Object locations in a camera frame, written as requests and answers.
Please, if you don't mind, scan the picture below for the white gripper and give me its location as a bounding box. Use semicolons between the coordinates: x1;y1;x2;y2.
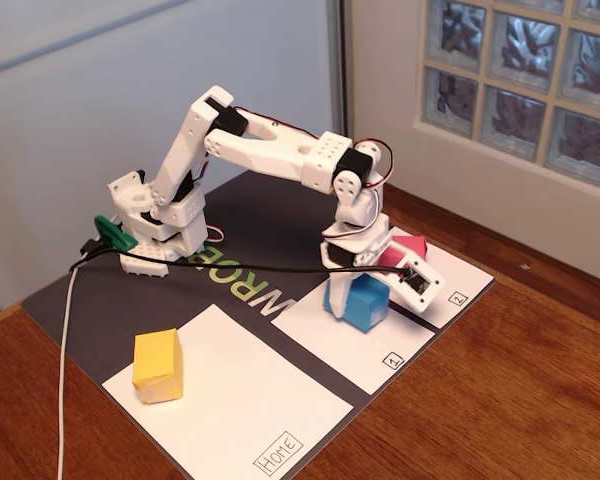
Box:
321;214;392;320

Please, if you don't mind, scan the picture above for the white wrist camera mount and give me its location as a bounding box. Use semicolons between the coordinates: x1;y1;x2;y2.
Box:
378;249;446;315

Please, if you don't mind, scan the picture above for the white cable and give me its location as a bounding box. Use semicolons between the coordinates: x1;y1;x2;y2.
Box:
56;257;87;480

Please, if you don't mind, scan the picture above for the pink paper box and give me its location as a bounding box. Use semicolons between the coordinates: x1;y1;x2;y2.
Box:
377;234;429;267

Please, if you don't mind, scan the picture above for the black camera cable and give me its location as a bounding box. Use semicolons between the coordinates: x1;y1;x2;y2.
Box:
68;238;412;279

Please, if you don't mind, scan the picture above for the white sheet marked two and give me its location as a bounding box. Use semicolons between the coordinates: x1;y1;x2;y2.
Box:
339;225;496;330

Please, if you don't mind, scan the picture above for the dark grey base mat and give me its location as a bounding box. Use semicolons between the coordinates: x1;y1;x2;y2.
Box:
20;169;496;480

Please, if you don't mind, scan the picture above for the red black servo wire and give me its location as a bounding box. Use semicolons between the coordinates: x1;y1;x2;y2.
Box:
322;139;396;241

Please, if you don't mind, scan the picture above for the blue paper box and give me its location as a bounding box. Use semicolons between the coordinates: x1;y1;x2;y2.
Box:
342;273;390;334

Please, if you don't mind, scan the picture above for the green table clamp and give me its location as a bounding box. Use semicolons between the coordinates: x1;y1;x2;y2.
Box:
93;214;140;253

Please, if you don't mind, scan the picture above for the white sheet marked one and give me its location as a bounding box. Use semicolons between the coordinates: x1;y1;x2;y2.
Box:
270;277;436;396

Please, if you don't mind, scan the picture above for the yellow paper box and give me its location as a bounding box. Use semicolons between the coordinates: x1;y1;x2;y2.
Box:
132;328;185;405

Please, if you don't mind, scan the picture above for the glass block window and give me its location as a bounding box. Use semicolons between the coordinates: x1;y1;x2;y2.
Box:
412;0;600;196

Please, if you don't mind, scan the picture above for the white sheet marked home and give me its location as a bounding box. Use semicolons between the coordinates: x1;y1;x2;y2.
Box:
101;303;355;480

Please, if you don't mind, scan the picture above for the grey metal door frame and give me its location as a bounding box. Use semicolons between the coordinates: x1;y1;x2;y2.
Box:
327;0;354;139

